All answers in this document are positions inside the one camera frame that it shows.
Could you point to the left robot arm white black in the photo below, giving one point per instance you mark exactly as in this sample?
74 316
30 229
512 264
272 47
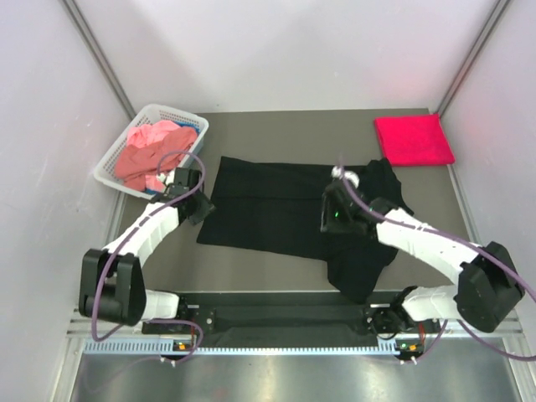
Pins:
112 286

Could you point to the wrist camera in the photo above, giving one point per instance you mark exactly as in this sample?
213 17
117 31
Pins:
177 183
339 173

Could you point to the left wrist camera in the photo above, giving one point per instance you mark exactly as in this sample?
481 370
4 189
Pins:
177 183

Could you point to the black t shirt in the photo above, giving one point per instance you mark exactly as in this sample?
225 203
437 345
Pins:
276 207

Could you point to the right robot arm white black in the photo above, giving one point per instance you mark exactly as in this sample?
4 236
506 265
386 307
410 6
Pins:
480 293

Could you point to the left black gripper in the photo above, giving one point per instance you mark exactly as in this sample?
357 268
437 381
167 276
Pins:
206 208

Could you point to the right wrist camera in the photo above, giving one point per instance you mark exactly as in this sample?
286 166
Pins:
339 173

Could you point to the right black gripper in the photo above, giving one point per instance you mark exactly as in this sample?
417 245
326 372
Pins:
328 222

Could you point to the blue t shirt in basket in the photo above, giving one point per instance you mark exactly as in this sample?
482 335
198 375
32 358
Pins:
180 123

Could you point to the white plastic laundry basket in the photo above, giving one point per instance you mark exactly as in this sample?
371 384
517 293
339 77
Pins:
150 114

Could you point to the folded red t shirt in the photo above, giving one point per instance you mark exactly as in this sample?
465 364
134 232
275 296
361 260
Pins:
408 141

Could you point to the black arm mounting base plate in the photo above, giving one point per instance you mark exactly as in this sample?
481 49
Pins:
283 319

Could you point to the crumpled pink t shirt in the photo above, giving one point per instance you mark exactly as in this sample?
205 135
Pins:
145 146

